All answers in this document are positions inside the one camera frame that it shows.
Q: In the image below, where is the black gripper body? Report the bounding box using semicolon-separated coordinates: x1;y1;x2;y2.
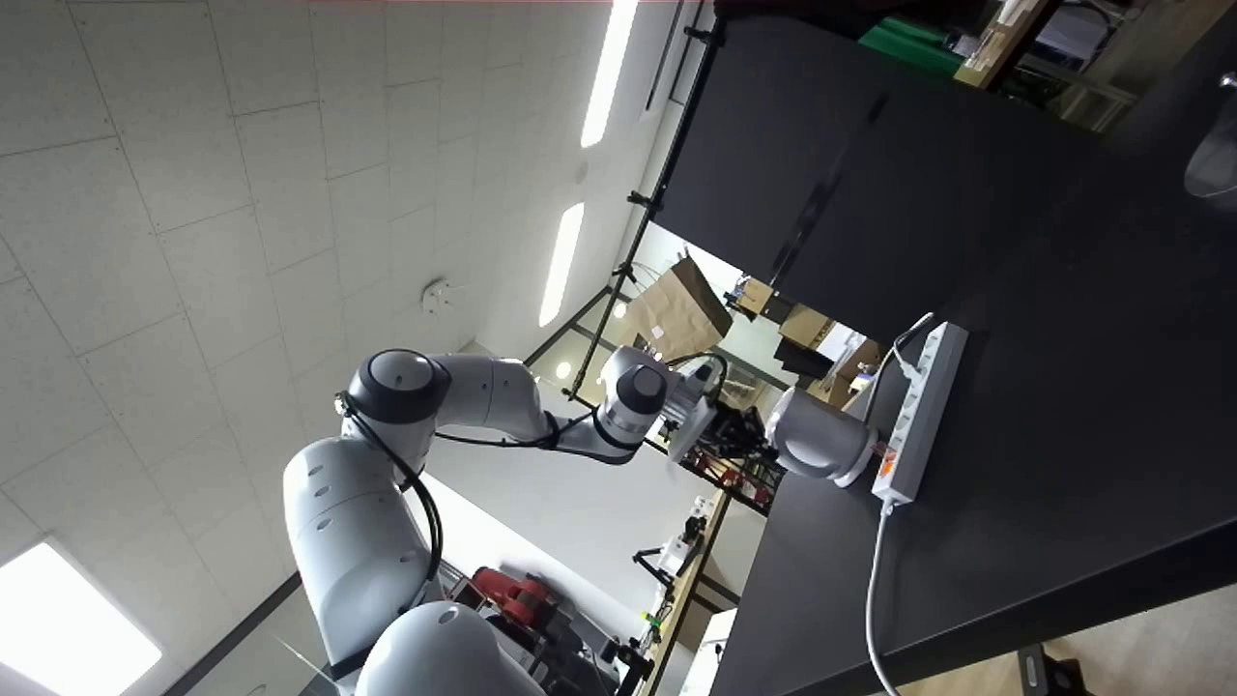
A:
699;384;763;457

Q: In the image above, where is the white power strip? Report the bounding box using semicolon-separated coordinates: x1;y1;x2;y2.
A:
870;317;973;509

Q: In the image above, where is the rectangular ceiling light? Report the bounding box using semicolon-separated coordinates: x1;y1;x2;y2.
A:
0;538;165;696
575;0;647;152
539;199;592;327

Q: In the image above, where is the black backdrop board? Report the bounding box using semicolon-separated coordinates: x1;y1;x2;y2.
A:
654;11;1115;342

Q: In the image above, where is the red black equipment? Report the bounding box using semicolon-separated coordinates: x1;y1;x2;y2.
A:
465;563;556;636

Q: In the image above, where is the grey rounded object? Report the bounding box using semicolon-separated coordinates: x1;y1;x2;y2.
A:
1179;72;1237;206

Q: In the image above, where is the white kettle power cord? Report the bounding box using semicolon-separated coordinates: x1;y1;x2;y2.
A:
870;305;938;393

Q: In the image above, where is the white power strip cable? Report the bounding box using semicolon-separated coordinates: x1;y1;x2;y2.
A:
858;497;906;696

